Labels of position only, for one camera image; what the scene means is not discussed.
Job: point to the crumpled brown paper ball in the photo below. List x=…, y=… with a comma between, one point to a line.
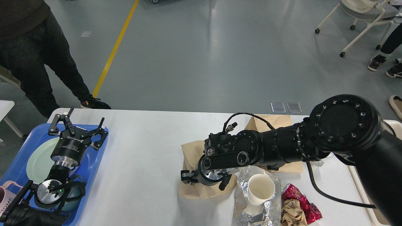
x=292, y=214

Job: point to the large brown paper bag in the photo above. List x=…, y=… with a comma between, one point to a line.
x=192, y=153

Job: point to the beige plastic bin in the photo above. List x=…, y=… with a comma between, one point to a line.
x=374, y=215

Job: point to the teal home mug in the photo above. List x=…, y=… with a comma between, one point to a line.
x=74, y=191

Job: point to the white rolling chair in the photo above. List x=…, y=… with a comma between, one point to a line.
x=372, y=12

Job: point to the person with black sneakers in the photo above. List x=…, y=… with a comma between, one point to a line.
x=392, y=42

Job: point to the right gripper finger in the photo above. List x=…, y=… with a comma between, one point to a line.
x=224, y=181
x=188, y=177

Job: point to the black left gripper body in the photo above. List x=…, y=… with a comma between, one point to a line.
x=70, y=149

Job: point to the red foil wrapper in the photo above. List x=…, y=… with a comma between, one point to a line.
x=312, y=213

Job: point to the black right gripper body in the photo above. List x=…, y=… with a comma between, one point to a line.
x=207, y=178

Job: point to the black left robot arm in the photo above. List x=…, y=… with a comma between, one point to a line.
x=51, y=177

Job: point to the mint green plate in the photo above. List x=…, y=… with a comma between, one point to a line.
x=40, y=162

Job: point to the person in dark clothes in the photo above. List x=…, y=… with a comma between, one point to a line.
x=31, y=39

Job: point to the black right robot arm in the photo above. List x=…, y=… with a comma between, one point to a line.
x=346, y=125

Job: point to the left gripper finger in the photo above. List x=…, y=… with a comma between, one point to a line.
x=96, y=137
x=65, y=118

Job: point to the crumpled silver foil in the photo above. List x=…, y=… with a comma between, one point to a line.
x=320, y=162

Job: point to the silver foil bag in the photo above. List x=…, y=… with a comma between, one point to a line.
x=245, y=214

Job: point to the pink home mug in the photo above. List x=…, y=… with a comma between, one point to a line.
x=6, y=196

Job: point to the white side table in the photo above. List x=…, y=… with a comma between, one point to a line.
x=5, y=107

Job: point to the upright white paper cup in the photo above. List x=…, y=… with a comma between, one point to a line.
x=260, y=189

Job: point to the blue plastic tray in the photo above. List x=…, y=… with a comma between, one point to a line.
x=87, y=169

